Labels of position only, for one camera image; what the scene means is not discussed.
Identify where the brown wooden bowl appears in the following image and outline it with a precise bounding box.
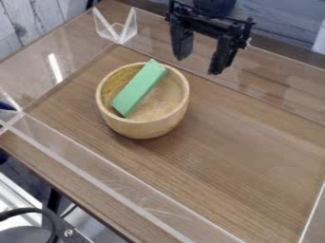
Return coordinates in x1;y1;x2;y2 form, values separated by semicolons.
96;63;189;140

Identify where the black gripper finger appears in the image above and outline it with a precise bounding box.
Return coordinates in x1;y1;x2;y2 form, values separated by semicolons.
170;24;195;61
209;34;239;75

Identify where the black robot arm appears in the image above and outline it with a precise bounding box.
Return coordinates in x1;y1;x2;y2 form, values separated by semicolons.
165;0;256;75

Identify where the clear acrylic corner bracket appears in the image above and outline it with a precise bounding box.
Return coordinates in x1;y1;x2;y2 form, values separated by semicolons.
92;8;138;45

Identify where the black table leg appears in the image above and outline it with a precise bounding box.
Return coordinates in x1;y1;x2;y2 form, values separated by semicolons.
47;189;63;213

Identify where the clear acrylic tray wall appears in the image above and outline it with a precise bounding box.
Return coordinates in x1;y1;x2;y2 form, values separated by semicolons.
0;109;244;243

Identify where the green rectangular block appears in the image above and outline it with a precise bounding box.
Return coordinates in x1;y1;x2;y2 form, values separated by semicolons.
112;59;168;117

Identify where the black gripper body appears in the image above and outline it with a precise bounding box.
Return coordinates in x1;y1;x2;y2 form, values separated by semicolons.
165;0;256;49

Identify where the black metal table bracket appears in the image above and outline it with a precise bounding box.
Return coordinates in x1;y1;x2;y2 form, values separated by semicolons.
51;213;94;243

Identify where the black cable loop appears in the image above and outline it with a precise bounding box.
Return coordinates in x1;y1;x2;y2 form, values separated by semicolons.
0;207;62;243

